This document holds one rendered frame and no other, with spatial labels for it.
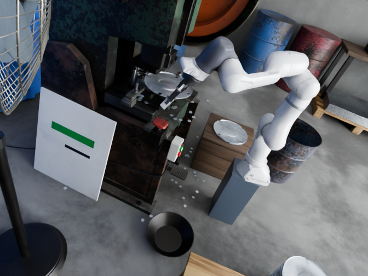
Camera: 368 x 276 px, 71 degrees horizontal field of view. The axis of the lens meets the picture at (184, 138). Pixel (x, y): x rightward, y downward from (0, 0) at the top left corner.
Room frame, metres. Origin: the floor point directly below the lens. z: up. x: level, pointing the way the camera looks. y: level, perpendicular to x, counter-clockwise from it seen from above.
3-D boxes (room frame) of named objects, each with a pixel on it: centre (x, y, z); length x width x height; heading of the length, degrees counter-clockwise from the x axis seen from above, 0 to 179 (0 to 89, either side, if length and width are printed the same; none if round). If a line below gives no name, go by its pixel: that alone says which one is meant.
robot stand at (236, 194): (1.23, -0.44, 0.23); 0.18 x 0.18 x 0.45; 87
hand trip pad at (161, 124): (1.00, 0.13, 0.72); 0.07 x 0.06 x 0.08; 82
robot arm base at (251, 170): (1.23, -0.49, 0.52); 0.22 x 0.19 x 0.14; 87
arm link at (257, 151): (1.27, -0.44, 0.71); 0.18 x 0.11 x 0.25; 10
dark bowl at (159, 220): (0.88, -0.12, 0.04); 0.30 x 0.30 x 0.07
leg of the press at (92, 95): (1.11, 0.49, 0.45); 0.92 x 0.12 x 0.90; 82
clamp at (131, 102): (1.19, 0.34, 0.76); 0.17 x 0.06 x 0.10; 172
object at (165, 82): (1.34, 0.19, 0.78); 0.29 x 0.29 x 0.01
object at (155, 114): (1.36, 0.31, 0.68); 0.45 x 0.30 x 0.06; 172
